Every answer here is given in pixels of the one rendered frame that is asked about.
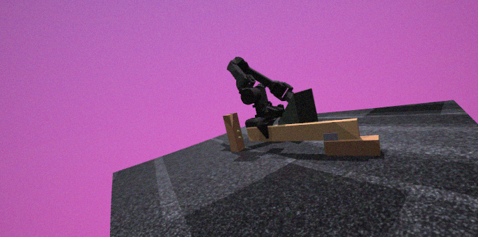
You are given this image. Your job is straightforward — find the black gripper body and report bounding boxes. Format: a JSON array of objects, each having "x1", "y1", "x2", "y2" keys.
[{"x1": 245, "y1": 99, "x2": 273, "y2": 128}]

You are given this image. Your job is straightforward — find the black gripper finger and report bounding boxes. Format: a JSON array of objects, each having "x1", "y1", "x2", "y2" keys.
[
  {"x1": 257, "y1": 123, "x2": 269, "y2": 139},
  {"x1": 267, "y1": 118, "x2": 277, "y2": 126}
]

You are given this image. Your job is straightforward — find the long wooden rail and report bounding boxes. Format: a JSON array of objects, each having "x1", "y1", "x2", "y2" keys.
[{"x1": 247, "y1": 118, "x2": 360, "y2": 142}]

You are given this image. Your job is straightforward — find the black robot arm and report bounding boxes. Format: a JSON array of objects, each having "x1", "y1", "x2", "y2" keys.
[{"x1": 227, "y1": 56, "x2": 293, "y2": 119}]

